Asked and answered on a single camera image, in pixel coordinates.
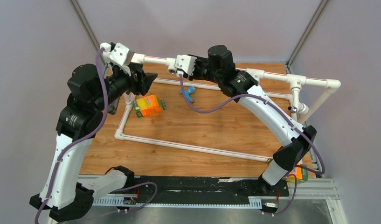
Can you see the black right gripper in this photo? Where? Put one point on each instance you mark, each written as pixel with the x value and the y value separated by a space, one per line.
pixel 193 77

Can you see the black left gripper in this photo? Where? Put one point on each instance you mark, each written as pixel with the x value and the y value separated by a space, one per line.
pixel 144 79

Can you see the black long-handle water faucet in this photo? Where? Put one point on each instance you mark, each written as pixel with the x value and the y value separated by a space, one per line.
pixel 113 106

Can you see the white PVC pipe frame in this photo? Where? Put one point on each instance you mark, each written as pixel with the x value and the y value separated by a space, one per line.
pixel 331 85

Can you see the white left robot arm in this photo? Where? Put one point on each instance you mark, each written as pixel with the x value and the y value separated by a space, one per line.
pixel 91 93

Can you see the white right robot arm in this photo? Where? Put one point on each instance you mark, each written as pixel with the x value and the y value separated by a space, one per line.
pixel 244 88

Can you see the orange box near right arm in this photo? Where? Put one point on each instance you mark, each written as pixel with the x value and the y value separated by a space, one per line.
pixel 299 173

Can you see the blue water faucet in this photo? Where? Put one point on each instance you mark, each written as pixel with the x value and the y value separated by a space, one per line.
pixel 187 93

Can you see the white water faucet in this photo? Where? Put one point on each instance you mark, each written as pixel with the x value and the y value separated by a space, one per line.
pixel 296 106

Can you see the orange green carton box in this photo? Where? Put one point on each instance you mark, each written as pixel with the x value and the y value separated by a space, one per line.
pixel 148 105

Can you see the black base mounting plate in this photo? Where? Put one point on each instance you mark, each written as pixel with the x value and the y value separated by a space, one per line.
pixel 201 190

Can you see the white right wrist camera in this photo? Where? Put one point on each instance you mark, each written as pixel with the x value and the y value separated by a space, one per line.
pixel 184 65

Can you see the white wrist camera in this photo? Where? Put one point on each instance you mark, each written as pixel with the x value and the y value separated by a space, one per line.
pixel 117 54
pixel 184 65

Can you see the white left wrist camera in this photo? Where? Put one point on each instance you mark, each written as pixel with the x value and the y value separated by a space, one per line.
pixel 117 54

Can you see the aluminium frame rail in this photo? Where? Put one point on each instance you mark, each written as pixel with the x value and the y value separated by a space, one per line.
pixel 315 188

